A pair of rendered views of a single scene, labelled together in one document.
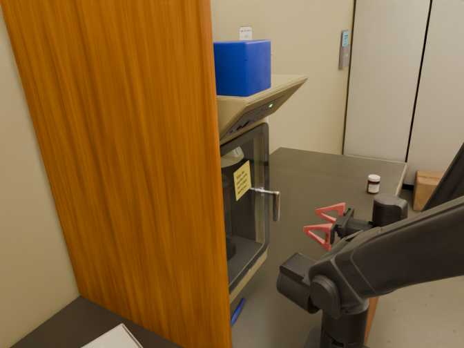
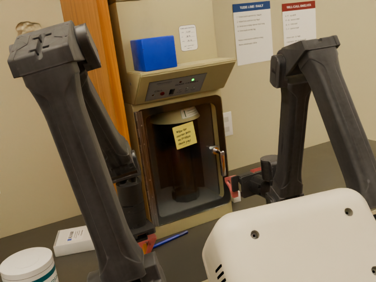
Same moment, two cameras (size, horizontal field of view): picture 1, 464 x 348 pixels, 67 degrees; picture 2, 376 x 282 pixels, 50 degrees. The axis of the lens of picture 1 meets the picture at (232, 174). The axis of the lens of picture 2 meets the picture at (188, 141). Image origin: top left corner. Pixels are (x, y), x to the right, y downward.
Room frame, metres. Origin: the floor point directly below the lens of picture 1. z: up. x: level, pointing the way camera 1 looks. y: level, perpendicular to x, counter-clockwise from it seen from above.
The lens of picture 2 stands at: (-0.29, -0.74, 1.61)
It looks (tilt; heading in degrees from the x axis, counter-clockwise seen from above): 15 degrees down; 33
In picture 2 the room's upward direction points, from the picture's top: 7 degrees counter-clockwise
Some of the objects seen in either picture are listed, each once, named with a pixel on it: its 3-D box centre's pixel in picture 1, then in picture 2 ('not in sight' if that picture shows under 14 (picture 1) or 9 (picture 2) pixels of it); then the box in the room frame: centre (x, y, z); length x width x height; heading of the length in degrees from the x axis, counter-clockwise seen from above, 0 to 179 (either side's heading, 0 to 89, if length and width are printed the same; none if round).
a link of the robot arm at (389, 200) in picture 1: (398, 226); (276, 181); (0.67, -0.37, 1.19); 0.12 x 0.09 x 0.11; 45
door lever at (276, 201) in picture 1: (271, 204); (220, 161); (0.86, -0.10, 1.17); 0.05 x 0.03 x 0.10; 58
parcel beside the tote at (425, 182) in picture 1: (439, 192); not in sight; (2.85, -1.89, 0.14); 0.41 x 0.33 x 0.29; 65
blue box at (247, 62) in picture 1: (236, 66); (153, 53); (0.68, -0.02, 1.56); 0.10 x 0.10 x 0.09; 58
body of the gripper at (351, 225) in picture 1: (355, 229); (260, 185); (0.73, -0.30, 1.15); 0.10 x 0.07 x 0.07; 148
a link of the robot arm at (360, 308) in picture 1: (340, 309); (130, 191); (0.36, -0.14, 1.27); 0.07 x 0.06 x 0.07; 39
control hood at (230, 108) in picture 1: (257, 107); (184, 80); (0.76, -0.06, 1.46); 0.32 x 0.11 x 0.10; 148
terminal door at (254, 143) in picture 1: (242, 211); (187, 160); (0.78, -0.02, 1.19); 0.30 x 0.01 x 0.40; 148
